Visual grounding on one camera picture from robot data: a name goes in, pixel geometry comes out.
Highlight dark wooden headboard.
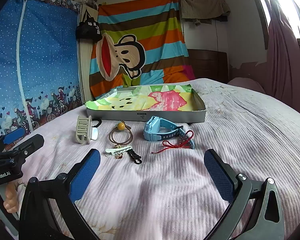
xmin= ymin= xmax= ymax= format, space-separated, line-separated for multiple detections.
xmin=187 ymin=49 xmax=228 ymax=83

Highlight grey box with colourful lining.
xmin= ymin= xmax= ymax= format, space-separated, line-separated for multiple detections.
xmin=86 ymin=83 xmax=207 ymax=124

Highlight striped monkey print cloth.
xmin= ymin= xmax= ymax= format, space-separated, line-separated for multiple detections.
xmin=89 ymin=0 xmax=197 ymax=101

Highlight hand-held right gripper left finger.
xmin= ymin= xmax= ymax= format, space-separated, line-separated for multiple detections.
xmin=19 ymin=149 xmax=101 ymax=240

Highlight black hanging bag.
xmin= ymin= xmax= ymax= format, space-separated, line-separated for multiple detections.
xmin=75 ymin=9 xmax=103 ymax=42

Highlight white hair clip with charm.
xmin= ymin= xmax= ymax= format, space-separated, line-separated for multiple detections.
xmin=105 ymin=145 xmax=133 ymax=160

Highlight brown hair tie yellow bead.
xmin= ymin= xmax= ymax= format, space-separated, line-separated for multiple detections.
xmin=109 ymin=120 xmax=134 ymax=148

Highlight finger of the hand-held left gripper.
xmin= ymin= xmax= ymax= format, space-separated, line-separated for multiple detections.
xmin=11 ymin=134 xmax=45 ymax=167
xmin=0 ymin=127 xmax=26 ymax=153

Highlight small black hair clip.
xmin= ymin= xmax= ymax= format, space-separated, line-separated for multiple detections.
xmin=127 ymin=148 xmax=143 ymax=165

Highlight light blue smart watch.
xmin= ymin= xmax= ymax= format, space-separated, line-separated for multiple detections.
xmin=143 ymin=116 xmax=196 ymax=149

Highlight olive hanging clothes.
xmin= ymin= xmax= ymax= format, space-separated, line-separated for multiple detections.
xmin=179 ymin=0 xmax=232 ymax=27

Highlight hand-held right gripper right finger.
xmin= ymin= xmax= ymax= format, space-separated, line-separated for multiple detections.
xmin=204 ymin=149 xmax=285 ymax=240

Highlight red string bracelet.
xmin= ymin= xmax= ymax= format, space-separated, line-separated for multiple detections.
xmin=151 ymin=130 xmax=194 ymax=154

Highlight pink pillow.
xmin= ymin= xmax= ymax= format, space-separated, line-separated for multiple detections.
xmin=227 ymin=77 xmax=266 ymax=94

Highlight person's left hand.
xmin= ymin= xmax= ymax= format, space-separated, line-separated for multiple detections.
xmin=0 ymin=187 xmax=19 ymax=214

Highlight blue dotted fabric wardrobe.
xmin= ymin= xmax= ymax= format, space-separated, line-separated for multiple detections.
xmin=0 ymin=0 xmax=85 ymax=139

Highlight window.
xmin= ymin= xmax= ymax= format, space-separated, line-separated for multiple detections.
xmin=254 ymin=0 xmax=300 ymax=40

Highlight beige hair claw clip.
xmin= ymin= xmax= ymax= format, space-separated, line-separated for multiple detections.
xmin=76 ymin=115 xmax=100 ymax=145

